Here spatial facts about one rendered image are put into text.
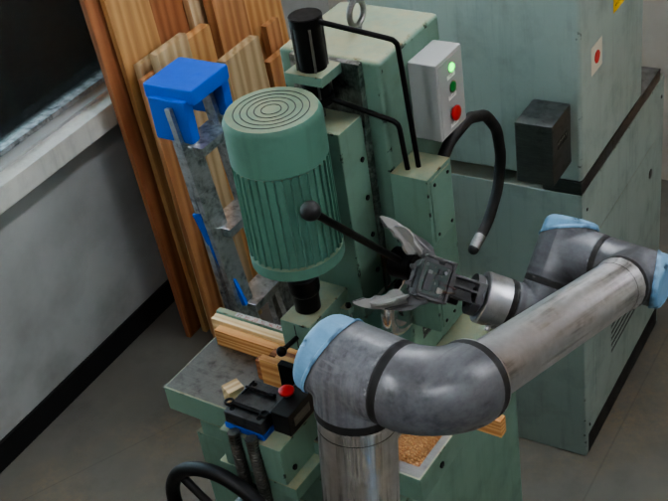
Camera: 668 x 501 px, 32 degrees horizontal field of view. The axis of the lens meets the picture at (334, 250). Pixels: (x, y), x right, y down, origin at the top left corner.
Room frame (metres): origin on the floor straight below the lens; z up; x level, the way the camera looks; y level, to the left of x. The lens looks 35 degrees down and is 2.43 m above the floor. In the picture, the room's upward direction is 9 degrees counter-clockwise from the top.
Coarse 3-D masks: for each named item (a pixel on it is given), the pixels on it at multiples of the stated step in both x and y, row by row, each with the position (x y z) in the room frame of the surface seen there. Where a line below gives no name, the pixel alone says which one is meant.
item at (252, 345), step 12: (216, 336) 1.93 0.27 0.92; (228, 336) 1.91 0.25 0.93; (240, 336) 1.90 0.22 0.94; (252, 336) 1.89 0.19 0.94; (240, 348) 1.90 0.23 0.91; (252, 348) 1.87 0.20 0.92; (264, 348) 1.85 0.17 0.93; (276, 348) 1.84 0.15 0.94; (288, 348) 1.83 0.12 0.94; (504, 420) 1.54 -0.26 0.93; (492, 432) 1.54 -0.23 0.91; (504, 432) 1.54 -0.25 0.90
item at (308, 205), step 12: (312, 204) 1.60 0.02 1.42; (312, 216) 1.59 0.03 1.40; (324, 216) 1.62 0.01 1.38; (336, 228) 1.65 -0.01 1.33; (348, 228) 1.67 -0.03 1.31; (360, 240) 1.69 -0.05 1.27; (384, 252) 1.75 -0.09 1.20; (396, 252) 1.81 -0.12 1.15; (396, 264) 1.79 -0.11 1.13; (408, 264) 1.78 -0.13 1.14; (396, 276) 1.79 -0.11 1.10; (408, 276) 1.77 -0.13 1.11
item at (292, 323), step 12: (324, 288) 1.84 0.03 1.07; (336, 288) 1.83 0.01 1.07; (324, 300) 1.80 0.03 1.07; (336, 300) 1.80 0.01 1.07; (348, 300) 1.83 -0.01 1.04; (288, 312) 1.78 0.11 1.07; (324, 312) 1.77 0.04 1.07; (336, 312) 1.79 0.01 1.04; (288, 324) 1.75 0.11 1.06; (300, 324) 1.74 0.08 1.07; (312, 324) 1.73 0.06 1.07; (288, 336) 1.76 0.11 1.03; (300, 336) 1.74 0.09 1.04
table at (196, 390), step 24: (192, 360) 1.89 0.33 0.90; (216, 360) 1.88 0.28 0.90; (240, 360) 1.87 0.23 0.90; (168, 384) 1.83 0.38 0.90; (192, 384) 1.82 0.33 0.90; (216, 384) 1.81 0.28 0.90; (192, 408) 1.78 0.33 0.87; (216, 408) 1.74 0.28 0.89; (312, 456) 1.59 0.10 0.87; (432, 456) 1.51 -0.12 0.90; (312, 480) 1.55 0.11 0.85; (408, 480) 1.47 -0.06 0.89; (432, 480) 1.49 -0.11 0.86
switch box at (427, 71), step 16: (432, 48) 1.97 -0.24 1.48; (448, 48) 1.96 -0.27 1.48; (416, 64) 1.92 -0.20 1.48; (432, 64) 1.90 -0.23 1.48; (416, 80) 1.92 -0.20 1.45; (432, 80) 1.90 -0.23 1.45; (448, 80) 1.92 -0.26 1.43; (416, 96) 1.92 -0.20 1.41; (432, 96) 1.90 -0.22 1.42; (448, 96) 1.92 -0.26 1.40; (416, 112) 1.92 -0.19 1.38; (432, 112) 1.90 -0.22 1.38; (448, 112) 1.91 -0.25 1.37; (464, 112) 1.96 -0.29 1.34; (416, 128) 1.93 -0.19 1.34; (432, 128) 1.90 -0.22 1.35; (448, 128) 1.91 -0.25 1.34
